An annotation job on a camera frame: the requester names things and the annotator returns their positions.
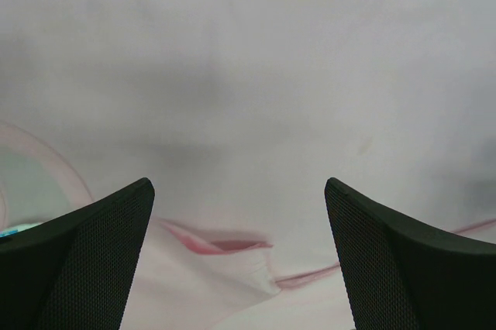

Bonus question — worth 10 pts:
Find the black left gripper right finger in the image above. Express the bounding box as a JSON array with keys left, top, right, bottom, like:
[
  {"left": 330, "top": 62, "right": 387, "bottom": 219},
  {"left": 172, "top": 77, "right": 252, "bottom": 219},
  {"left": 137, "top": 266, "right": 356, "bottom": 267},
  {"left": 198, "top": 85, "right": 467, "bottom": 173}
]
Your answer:
[{"left": 325, "top": 178, "right": 495, "bottom": 330}]

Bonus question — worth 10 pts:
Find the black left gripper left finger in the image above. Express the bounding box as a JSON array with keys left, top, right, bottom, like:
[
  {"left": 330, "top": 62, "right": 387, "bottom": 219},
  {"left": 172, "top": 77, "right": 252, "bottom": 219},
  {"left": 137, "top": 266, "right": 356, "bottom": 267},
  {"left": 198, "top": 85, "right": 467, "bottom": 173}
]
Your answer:
[{"left": 1, "top": 178, "right": 154, "bottom": 330}]

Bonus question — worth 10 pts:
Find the pink t shirt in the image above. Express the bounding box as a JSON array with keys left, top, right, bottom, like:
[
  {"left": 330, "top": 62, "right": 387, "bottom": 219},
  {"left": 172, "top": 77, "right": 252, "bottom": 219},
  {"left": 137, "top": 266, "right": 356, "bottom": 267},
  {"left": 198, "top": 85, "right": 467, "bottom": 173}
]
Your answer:
[{"left": 1, "top": 0, "right": 495, "bottom": 329}]

